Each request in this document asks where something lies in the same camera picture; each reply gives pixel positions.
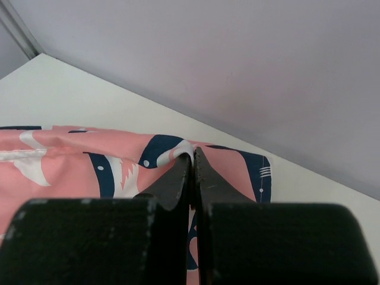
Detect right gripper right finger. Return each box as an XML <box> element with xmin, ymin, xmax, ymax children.
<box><xmin>195</xmin><ymin>148</ymin><xmax>374</xmax><ymax>284</ymax></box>

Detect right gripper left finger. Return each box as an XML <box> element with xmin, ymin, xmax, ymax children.
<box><xmin>1</xmin><ymin>154</ymin><xmax>191</xmax><ymax>284</ymax></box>

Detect pink shark print shorts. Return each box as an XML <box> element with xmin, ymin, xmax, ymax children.
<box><xmin>1</xmin><ymin>126</ymin><xmax>271</xmax><ymax>284</ymax></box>

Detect left aluminium frame post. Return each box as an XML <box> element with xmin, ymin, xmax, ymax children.
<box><xmin>1</xmin><ymin>0</ymin><xmax>44</xmax><ymax>59</ymax></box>

